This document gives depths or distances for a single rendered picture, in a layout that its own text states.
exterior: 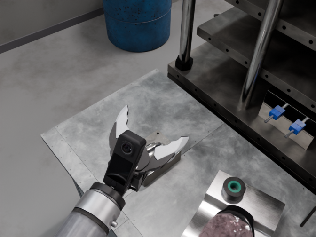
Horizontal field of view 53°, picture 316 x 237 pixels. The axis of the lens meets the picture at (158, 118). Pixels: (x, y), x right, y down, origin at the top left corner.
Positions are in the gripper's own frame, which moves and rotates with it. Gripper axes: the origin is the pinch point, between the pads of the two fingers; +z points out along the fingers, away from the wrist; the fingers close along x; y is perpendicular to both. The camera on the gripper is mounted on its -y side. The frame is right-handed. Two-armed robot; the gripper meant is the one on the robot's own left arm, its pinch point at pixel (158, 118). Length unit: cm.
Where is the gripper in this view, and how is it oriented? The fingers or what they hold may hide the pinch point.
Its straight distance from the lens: 67.9
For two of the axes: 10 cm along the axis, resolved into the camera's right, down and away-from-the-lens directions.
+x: 8.7, 4.5, -1.9
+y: -1.2, 5.8, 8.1
